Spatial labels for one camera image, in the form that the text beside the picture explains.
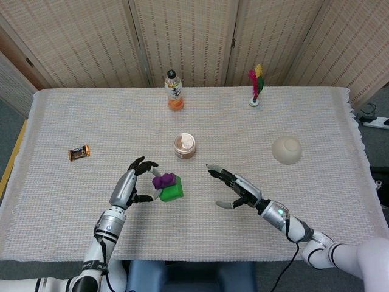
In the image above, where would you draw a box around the green and purple toy block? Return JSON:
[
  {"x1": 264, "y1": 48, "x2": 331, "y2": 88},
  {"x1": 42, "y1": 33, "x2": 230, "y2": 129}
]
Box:
[{"x1": 158, "y1": 175, "x2": 185, "y2": 203}]

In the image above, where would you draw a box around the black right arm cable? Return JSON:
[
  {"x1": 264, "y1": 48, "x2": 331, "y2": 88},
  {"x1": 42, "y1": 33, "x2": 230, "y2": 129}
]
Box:
[{"x1": 269, "y1": 217, "x2": 302, "y2": 292}]

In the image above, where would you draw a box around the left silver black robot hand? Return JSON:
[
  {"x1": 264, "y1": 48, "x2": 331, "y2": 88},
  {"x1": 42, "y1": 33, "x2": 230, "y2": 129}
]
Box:
[{"x1": 108, "y1": 156, "x2": 164, "y2": 211}]

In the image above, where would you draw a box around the white upturned bowl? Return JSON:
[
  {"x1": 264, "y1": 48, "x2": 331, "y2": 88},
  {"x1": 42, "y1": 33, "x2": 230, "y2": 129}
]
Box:
[{"x1": 270, "y1": 136, "x2": 303, "y2": 166}]

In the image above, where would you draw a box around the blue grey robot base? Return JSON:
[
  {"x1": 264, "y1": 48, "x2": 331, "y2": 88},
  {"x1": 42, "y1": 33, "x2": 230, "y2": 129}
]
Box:
[{"x1": 126, "y1": 260, "x2": 258, "y2": 292}]

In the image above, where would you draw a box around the white woven tablecloth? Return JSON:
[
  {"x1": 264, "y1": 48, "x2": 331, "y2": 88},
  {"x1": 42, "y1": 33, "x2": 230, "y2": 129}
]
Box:
[{"x1": 0, "y1": 86, "x2": 379, "y2": 263}]

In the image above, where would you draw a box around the colourful feather shuttlecock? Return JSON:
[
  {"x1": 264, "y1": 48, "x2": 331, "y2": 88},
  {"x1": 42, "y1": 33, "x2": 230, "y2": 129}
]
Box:
[{"x1": 247, "y1": 63, "x2": 265, "y2": 108}]

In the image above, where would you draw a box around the black power adapter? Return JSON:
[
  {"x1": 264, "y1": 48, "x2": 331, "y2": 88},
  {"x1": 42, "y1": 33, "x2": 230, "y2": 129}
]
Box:
[{"x1": 357, "y1": 103, "x2": 378, "y2": 122}]

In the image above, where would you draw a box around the brown orange candy bar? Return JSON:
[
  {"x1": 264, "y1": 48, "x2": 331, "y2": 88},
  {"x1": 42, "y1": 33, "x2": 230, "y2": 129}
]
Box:
[{"x1": 67, "y1": 144, "x2": 92, "y2": 162}]

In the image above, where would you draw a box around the orange drink bottle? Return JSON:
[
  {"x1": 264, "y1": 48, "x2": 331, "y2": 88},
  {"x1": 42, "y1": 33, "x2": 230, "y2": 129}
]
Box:
[{"x1": 164, "y1": 69, "x2": 185, "y2": 112}]

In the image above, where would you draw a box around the white robot torso cover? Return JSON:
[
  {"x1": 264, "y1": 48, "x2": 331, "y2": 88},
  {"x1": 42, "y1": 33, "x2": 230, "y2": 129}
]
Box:
[{"x1": 105, "y1": 260, "x2": 128, "y2": 292}]

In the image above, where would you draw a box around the beige woven folding screen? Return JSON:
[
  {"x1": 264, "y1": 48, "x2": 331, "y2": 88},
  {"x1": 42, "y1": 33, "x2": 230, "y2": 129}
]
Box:
[{"x1": 0, "y1": 0, "x2": 389, "y2": 112}]

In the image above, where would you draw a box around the white power strip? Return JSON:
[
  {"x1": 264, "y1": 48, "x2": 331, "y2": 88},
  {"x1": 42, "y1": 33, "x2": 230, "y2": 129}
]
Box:
[{"x1": 363, "y1": 116, "x2": 389, "y2": 131}]

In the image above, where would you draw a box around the purple toy brick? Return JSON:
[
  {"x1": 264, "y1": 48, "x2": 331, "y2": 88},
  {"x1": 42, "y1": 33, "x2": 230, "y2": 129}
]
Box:
[{"x1": 151, "y1": 172, "x2": 177, "y2": 189}]

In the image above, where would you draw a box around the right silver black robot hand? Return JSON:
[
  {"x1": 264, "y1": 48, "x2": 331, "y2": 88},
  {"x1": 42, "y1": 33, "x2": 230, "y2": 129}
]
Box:
[{"x1": 205, "y1": 163, "x2": 264, "y2": 210}]

